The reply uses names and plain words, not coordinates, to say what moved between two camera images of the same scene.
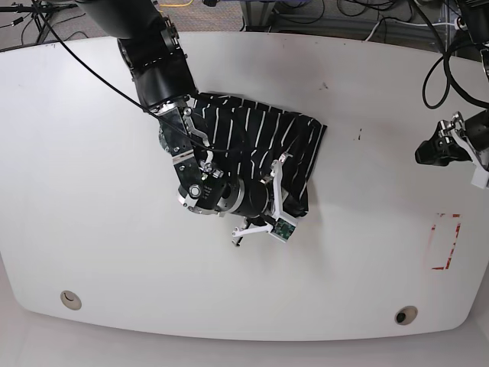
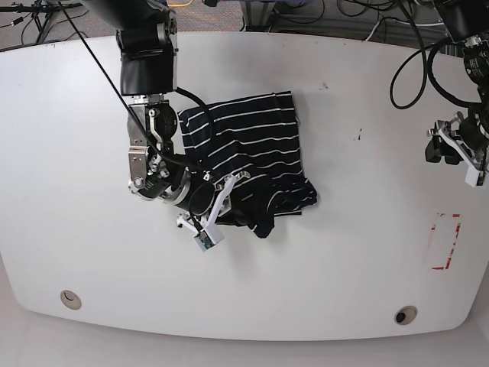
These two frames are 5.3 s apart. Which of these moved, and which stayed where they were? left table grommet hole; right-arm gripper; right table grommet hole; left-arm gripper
Moved: left-arm gripper
Stayed: right-arm gripper; right table grommet hole; left table grommet hole
